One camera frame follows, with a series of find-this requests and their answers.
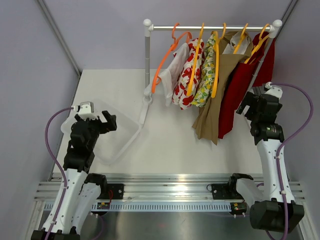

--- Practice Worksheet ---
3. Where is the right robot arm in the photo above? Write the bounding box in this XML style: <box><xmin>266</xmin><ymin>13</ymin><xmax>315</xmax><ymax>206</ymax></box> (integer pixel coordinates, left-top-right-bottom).
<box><xmin>226</xmin><ymin>92</ymin><xmax>305</xmax><ymax>237</ymax></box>

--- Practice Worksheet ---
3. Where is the white clothes rack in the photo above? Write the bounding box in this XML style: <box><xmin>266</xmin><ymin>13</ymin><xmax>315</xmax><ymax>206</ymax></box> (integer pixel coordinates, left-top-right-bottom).
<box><xmin>138</xmin><ymin>19</ymin><xmax>283</xmax><ymax>126</ymax></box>

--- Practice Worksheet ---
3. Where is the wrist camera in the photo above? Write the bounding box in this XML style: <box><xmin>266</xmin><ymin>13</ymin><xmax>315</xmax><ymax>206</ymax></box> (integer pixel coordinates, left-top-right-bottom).
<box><xmin>264</xmin><ymin>82</ymin><xmax>283</xmax><ymax>99</ymax></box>
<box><xmin>73</xmin><ymin>101</ymin><xmax>97</xmax><ymax>121</ymax></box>

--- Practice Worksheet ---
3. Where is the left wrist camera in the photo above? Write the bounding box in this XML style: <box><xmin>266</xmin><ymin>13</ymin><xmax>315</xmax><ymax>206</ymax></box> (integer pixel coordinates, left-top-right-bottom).
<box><xmin>73</xmin><ymin>101</ymin><xmax>97</xmax><ymax>121</ymax></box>

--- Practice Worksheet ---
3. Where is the aluminium rail frame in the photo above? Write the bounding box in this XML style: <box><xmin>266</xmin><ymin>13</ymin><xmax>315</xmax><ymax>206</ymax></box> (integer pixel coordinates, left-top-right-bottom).
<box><xmin>33</xmin><ymin>173</ymin><xmax>305</xmax><ymax>203</ymax></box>

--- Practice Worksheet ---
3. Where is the translucent plastic basket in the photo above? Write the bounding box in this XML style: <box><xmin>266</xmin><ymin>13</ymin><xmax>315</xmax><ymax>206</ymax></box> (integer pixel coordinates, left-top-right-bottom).
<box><xmin>61</xmin><ymin>99</ymin><xmax>142</xmax><ymax>169</ymax></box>

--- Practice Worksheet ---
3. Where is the yellow hanger of poppy skirt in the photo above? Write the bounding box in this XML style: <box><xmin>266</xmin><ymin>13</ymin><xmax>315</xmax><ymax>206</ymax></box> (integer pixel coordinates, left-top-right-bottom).
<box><xmin>186</xmin><ymin>22</ymin><xmax>205</xmax><ymax>97</ymax></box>

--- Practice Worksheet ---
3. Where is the slotted cable duct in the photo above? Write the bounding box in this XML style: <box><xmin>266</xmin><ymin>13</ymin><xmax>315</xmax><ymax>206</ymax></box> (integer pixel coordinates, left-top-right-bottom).
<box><xmin>43</xmin><ymin>202</ymin><xmax>248</xmax><ymax>212</ymax></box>

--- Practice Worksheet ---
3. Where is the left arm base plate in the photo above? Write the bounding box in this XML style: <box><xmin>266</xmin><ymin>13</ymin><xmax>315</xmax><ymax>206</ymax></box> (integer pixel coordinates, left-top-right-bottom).
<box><xmin>98</xmin><ymin>183</ymin><xmax>125</xmax><ymax>200</ymax></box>

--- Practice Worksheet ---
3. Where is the white skirt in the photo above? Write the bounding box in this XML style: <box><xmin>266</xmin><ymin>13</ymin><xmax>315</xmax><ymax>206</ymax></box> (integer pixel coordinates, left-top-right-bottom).
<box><xmin>158</xmin><ymin>43</ymin><xmax>190</xmax><ymax>107</ymax></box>

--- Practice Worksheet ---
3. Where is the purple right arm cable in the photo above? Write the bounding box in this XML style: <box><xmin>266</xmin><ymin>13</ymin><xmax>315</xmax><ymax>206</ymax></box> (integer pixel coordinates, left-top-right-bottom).
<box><xmin>264</xmin><ymin>83</ymin><xmax>315</xmax><ymax>240</ymax></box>

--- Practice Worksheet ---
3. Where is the lemon print skirt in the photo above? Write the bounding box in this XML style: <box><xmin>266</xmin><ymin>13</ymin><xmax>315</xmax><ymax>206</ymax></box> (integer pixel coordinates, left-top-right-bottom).
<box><xmin>191</xmin><ymin>31</ymin><xmax>216</xmax><ymax>107</ymax></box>

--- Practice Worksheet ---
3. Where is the yellow hanger of lemon skirt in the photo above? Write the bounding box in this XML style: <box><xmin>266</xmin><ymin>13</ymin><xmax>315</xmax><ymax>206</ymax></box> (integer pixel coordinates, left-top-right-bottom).
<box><xmin>211</xmin><ymin>22</ymin><xmax>227</xmax><ymax>98</ymax></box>

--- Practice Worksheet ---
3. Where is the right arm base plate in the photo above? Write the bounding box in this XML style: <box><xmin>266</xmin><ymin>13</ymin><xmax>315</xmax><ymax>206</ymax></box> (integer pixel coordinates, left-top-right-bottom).
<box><xmin>206</xmin><ymin>183</ymin><xmax>244</xmax><ymax>201</ymax></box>

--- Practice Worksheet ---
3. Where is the yellow hanger of red skirt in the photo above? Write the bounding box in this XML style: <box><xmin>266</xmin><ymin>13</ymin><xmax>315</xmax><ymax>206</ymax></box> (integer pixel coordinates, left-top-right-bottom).
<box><xmin>244</xmin><ymin>23</ymin><xmax>270</xmax><ymax>64</ymax></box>

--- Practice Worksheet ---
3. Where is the yellow hanger of tan skirt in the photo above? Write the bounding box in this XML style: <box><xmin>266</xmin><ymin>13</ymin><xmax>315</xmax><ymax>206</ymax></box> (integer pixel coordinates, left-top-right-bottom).
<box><xmin>233</xmin><ymin>23</ymin><xmax>249</xmax><ymax>54</ymax></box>

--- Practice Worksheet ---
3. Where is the orange hanger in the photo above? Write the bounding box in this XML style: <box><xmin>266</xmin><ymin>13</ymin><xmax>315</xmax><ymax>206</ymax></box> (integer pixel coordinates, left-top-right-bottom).
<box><xmin>151</xmin><ymin>22</ymin><xmax>192</xmax><ymax>94</ymax></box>

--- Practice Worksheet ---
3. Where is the tan corduroy skirt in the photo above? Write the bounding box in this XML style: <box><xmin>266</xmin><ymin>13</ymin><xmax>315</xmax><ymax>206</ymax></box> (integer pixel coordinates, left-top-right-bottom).
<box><xmin>192</xmin><ymin>31</ymin><xmax>254</xmax><ymax>145</ymax></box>

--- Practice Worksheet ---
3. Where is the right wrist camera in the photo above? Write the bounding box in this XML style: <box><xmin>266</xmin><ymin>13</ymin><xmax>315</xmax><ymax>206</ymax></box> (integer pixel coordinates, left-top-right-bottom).
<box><xmin>264</xmin><ymin>82</ymin><xmax>283</xmax><ymax>99</ymax></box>

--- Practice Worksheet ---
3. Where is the red poppy skirt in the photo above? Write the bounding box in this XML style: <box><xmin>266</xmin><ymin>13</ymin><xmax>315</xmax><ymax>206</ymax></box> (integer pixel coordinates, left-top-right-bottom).
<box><xmin>172</xmin><ymin>38</ymin><xmax>205</xmax><ymax>110</ymax></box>

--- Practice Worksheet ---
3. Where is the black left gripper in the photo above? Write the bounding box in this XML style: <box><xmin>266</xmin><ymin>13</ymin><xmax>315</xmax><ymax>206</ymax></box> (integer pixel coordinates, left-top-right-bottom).
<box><xmin>82</xmin><ymin>110</ymin><xmax>116</xmax><ymax>150</ymax></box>

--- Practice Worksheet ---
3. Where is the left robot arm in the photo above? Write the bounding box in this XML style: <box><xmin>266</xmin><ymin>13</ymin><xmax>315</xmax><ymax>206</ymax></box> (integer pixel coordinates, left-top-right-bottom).
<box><xmin>31</xmin><ymin>107</ymin><xmax>117</xmax><ymax>240</ymax></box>

